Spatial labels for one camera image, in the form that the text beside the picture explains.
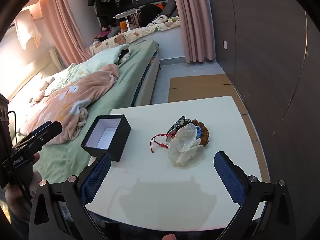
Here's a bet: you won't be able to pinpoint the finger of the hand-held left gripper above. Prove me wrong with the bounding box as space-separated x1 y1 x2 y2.
18 121 54 143
14 121 63 156

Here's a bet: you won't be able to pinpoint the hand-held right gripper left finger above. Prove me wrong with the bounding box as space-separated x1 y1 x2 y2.
29 152 112 240

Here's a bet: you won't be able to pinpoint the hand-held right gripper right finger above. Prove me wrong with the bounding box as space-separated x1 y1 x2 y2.
213 151 297 240

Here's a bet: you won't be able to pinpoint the black jewelry box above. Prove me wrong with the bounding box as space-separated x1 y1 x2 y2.
80 114 132 162

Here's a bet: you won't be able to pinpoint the brown bead bracelet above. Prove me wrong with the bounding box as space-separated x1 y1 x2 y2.
191 120 210 146

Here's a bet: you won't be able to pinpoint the red cord bracelet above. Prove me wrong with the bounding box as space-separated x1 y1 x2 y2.
150 134 175 153

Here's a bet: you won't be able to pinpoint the dark bead bracelet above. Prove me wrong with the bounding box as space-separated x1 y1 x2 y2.
167 116 193 135

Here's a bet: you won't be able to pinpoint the person's left hand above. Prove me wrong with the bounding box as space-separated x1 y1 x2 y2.
5 152 42 230

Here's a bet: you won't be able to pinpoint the pink floral blanket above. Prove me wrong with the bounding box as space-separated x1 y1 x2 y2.
19 64 120 146

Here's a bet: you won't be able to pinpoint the white headboard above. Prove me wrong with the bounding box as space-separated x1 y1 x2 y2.
49 47 66 69

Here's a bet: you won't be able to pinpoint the light green quilt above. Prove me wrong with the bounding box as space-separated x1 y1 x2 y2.
44 44 132 98

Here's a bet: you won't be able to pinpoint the bed with green sheet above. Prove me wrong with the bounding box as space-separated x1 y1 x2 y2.
0 39 160 183

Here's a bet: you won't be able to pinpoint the brown cardboard sheet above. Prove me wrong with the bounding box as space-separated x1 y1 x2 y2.
167 74 270 183

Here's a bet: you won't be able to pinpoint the hanging white cloth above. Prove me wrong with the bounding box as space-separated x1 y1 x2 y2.
15 9 42 50

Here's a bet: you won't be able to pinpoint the pile of plush toys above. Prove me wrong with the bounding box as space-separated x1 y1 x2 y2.
94 25 120 42

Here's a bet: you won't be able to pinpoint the pink curtain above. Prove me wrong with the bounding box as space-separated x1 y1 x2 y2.
39 0 93 68
171 0 216 64

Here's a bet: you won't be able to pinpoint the cream patterned blanket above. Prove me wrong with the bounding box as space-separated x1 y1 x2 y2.
89 20 181 55

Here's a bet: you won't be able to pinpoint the dark wardrobe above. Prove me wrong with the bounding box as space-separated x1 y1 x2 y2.
206 0 320 240

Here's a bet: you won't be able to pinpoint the white folding lap desk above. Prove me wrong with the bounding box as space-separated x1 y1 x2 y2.
114 8 141 33

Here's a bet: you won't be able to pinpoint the hanging dark clothes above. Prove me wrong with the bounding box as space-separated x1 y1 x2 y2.
87 0 133 28

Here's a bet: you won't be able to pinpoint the black cushion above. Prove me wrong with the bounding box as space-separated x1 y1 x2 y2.
140 4 163 27

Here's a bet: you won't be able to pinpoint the white spotted plush toy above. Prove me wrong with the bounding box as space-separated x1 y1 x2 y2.
147 15 168 26

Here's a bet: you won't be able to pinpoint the grey pillow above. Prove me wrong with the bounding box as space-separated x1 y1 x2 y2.
160 0 178 17

